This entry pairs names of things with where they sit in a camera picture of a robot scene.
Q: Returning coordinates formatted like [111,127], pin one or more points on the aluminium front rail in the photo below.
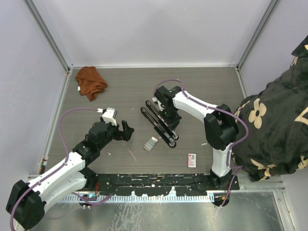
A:
[273,183]

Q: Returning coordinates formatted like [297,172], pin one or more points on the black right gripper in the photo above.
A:
[173,123]

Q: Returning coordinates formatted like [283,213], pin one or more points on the orange-brown cloth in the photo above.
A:
[90,82]

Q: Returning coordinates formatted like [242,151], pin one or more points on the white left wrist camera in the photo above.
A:
[109,116]

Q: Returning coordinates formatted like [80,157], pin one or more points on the black floral fleece garment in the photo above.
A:
[277,121]

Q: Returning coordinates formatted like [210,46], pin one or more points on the aluminium frame post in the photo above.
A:
[48,34]
[257,32]

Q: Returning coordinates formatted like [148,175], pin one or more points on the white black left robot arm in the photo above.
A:
[29,201]

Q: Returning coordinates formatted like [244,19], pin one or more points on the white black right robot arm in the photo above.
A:
[220,126]

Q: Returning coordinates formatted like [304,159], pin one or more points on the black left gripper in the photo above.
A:
[120,134]

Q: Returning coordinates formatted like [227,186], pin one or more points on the aluminium frame post right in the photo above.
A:
[257,32]

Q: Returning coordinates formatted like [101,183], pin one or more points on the aluminium frame post left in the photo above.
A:
[48,34]

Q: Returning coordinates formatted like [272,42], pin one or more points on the red white staple box sleeve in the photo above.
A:
[192,160]

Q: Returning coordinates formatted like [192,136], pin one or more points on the perforated cable duct strip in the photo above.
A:
[171,198]

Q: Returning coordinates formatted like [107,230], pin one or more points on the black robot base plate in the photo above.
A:
[188,184]

